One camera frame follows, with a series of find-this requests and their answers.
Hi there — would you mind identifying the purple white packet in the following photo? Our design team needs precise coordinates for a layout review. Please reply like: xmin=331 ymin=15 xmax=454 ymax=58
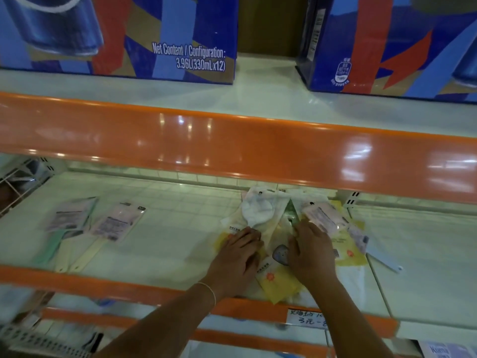
xmin=417 ymin=339 xmax=477 ymax=358

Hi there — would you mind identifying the blue printed drink carton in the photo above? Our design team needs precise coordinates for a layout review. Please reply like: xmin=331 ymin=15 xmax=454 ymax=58
xmin=0 ymin=0 xmax=239 ymax=86
xmin=295 ymin=0 xmax=477 ymax=103

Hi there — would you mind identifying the person's right forearm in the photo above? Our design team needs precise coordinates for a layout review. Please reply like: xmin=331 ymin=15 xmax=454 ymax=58
xmin=307 ymin=275 xmax=398 ymax=358

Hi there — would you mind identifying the thin white bracelet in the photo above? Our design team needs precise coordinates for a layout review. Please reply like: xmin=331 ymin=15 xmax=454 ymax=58
xmin=195 ymin=281 xmax=217 ymax=308

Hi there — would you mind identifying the orange edged white shelf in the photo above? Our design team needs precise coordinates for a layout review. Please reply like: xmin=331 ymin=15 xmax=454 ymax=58
xmin=0 ymin=55 xmax=477 ymax=358

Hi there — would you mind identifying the person's right hand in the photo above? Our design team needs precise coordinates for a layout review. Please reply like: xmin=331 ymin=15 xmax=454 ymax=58
xmin=287 ymin=219 xmax=340 ymax=292

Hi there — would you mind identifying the person's left hand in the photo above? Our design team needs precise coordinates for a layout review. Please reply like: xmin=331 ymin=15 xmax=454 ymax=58
xmin=203 ymin=226 xmax=265 ymax=299

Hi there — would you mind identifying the person's left forearm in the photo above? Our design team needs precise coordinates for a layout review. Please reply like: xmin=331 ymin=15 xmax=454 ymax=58
xmin=95 ymin=283 xmax=221 ymax=358

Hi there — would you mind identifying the white handwritten price label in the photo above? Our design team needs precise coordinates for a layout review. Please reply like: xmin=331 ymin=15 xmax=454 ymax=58
xmin=287 ymin=307 xmax=329 ymax=329

